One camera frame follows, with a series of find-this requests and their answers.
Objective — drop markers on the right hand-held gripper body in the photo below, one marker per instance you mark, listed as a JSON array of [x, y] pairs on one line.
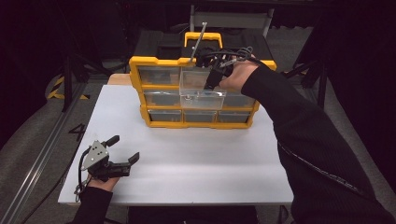
[[214, 60]]

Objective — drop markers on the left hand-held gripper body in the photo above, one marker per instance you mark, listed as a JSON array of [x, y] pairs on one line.
[[98, 155]]

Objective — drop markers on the single clear plastic drawer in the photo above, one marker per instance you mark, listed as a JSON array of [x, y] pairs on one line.
[[202, 102]]

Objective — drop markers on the small silver metal fastener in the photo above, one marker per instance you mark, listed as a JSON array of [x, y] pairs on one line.
[[188, 97]]

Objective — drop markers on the yellow black drawer cabinet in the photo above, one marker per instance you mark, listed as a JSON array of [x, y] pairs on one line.
[[199, 125]]

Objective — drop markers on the person's right hand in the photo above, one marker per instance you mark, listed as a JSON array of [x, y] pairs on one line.
[[241, 73]]

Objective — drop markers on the person's left hand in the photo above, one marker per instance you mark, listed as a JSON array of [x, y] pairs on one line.
[[104, 185]]

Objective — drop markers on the silver metal rod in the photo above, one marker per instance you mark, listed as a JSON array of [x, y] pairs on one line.
[[199, 39]]

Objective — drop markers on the set of clear cabinet drawers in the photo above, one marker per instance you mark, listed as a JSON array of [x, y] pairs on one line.
[[162, 76]]

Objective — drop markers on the yellow black hazard tape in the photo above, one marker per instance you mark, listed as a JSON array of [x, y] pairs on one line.
[[59, 88]]

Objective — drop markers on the black tripod stand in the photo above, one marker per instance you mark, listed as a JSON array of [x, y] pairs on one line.
[[67, 81], [311, 73]]

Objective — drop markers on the grey metal frame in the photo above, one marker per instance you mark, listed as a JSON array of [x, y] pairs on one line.
[[230, 19]]

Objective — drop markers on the aluminium floor rail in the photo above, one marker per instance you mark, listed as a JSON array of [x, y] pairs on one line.
[[40, 158]]

